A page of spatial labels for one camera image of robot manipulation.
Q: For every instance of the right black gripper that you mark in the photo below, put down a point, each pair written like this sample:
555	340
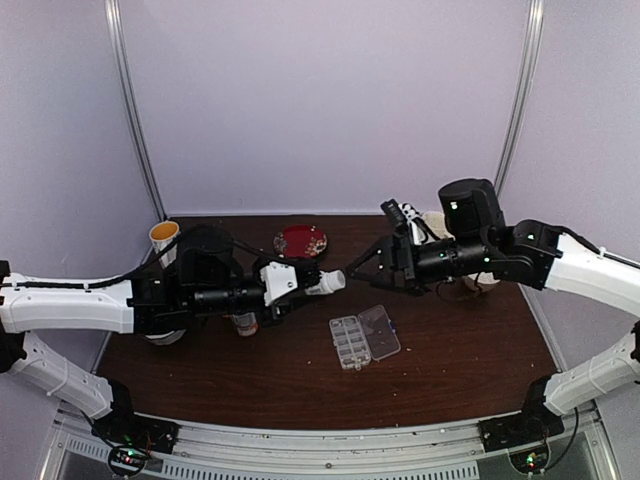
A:
389	249

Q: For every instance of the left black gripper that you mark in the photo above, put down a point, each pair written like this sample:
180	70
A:
284	307

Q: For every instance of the white pill bottle front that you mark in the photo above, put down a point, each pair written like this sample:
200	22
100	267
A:
330	283

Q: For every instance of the grey lid pill bottle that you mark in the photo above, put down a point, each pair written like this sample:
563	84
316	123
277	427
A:
246	324

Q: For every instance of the clear plastic pill organizer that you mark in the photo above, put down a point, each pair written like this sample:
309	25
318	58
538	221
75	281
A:
369	336

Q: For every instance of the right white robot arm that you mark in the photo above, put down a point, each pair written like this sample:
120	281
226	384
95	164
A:
584	270

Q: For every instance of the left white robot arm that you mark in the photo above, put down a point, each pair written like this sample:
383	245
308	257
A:
31	304

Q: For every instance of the red floral plate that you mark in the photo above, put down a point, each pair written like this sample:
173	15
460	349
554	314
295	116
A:
305	241

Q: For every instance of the cream textured mug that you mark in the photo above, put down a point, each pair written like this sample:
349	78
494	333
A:
436	222

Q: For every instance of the white small bowl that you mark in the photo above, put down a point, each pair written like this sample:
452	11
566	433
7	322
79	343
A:
481	282

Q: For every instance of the white scalloped bowl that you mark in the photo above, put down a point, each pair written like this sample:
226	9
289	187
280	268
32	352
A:
165	339

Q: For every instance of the yellow interior floral mug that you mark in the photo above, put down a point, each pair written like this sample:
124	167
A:
161	235

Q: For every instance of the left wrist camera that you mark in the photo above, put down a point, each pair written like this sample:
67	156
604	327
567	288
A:
273	277

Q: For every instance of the front aluminium rail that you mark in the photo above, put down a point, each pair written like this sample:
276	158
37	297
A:
445	451

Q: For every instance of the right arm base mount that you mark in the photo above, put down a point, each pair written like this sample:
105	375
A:
533	422

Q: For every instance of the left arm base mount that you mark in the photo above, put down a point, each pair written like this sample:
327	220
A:
123	426

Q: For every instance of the right aluminium frame post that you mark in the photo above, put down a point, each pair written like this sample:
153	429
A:
529	59

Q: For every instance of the aluminium frame post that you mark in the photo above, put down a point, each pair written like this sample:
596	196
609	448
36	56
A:
133	119
529	59

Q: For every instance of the left aluminium frame post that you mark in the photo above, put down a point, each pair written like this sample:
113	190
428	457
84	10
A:
133	119

